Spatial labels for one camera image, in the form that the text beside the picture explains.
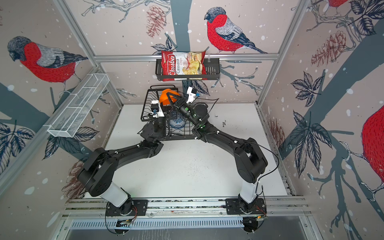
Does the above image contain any blue floral ceramic bowl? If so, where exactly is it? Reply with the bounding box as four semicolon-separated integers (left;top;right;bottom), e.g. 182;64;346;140
169;118;186;129

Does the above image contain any black wire dish rack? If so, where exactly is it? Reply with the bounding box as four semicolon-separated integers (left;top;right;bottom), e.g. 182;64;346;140
138;85;196;141

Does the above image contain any orange plastic bowl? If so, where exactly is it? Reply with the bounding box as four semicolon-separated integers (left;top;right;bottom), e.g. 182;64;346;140
159;89;181;106

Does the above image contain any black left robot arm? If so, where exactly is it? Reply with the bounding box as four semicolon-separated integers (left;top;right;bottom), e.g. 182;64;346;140
77;118;167;215

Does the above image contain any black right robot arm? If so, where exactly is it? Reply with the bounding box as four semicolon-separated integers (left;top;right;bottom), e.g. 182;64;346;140
173;99;268;214

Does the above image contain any red cassava chips bag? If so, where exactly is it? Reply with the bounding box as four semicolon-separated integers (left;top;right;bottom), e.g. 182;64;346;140
161;51;207;81

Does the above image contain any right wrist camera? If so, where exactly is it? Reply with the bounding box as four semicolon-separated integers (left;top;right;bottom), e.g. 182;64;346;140
187;87;200;104

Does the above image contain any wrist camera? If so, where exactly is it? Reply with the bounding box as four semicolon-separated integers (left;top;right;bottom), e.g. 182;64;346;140
151;100;165;118
187;87;200;104

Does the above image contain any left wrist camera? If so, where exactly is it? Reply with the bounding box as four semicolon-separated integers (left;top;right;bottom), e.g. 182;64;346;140
151;100;165;118

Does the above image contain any black wall shelf basket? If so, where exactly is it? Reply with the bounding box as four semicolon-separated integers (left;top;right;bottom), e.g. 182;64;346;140
155;58;221;82

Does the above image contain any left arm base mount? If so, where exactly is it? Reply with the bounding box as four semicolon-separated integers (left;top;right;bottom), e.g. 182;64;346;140
105;199;149;217

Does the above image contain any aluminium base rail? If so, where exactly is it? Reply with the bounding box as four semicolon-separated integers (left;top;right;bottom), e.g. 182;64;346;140
62;196;312;219

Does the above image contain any white wire mesh shelf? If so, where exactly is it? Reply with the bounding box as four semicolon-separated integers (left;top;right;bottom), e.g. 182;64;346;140
48;73;110;138

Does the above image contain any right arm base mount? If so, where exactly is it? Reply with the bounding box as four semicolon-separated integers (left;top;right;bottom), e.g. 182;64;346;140
225;198;267;216

